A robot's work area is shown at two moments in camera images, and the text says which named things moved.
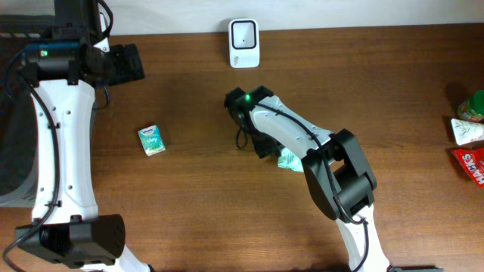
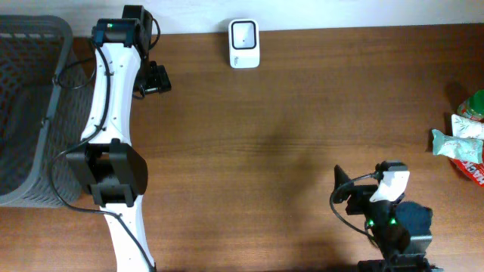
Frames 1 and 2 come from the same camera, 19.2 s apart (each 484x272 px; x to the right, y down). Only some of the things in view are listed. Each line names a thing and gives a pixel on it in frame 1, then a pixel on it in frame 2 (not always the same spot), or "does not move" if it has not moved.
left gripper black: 128,66 → 158,78
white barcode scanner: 244,45 does not move
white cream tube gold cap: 466,132 does not move
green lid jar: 473,109 does not move
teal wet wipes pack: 288,159 → 466,149
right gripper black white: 259,144 → 363,192
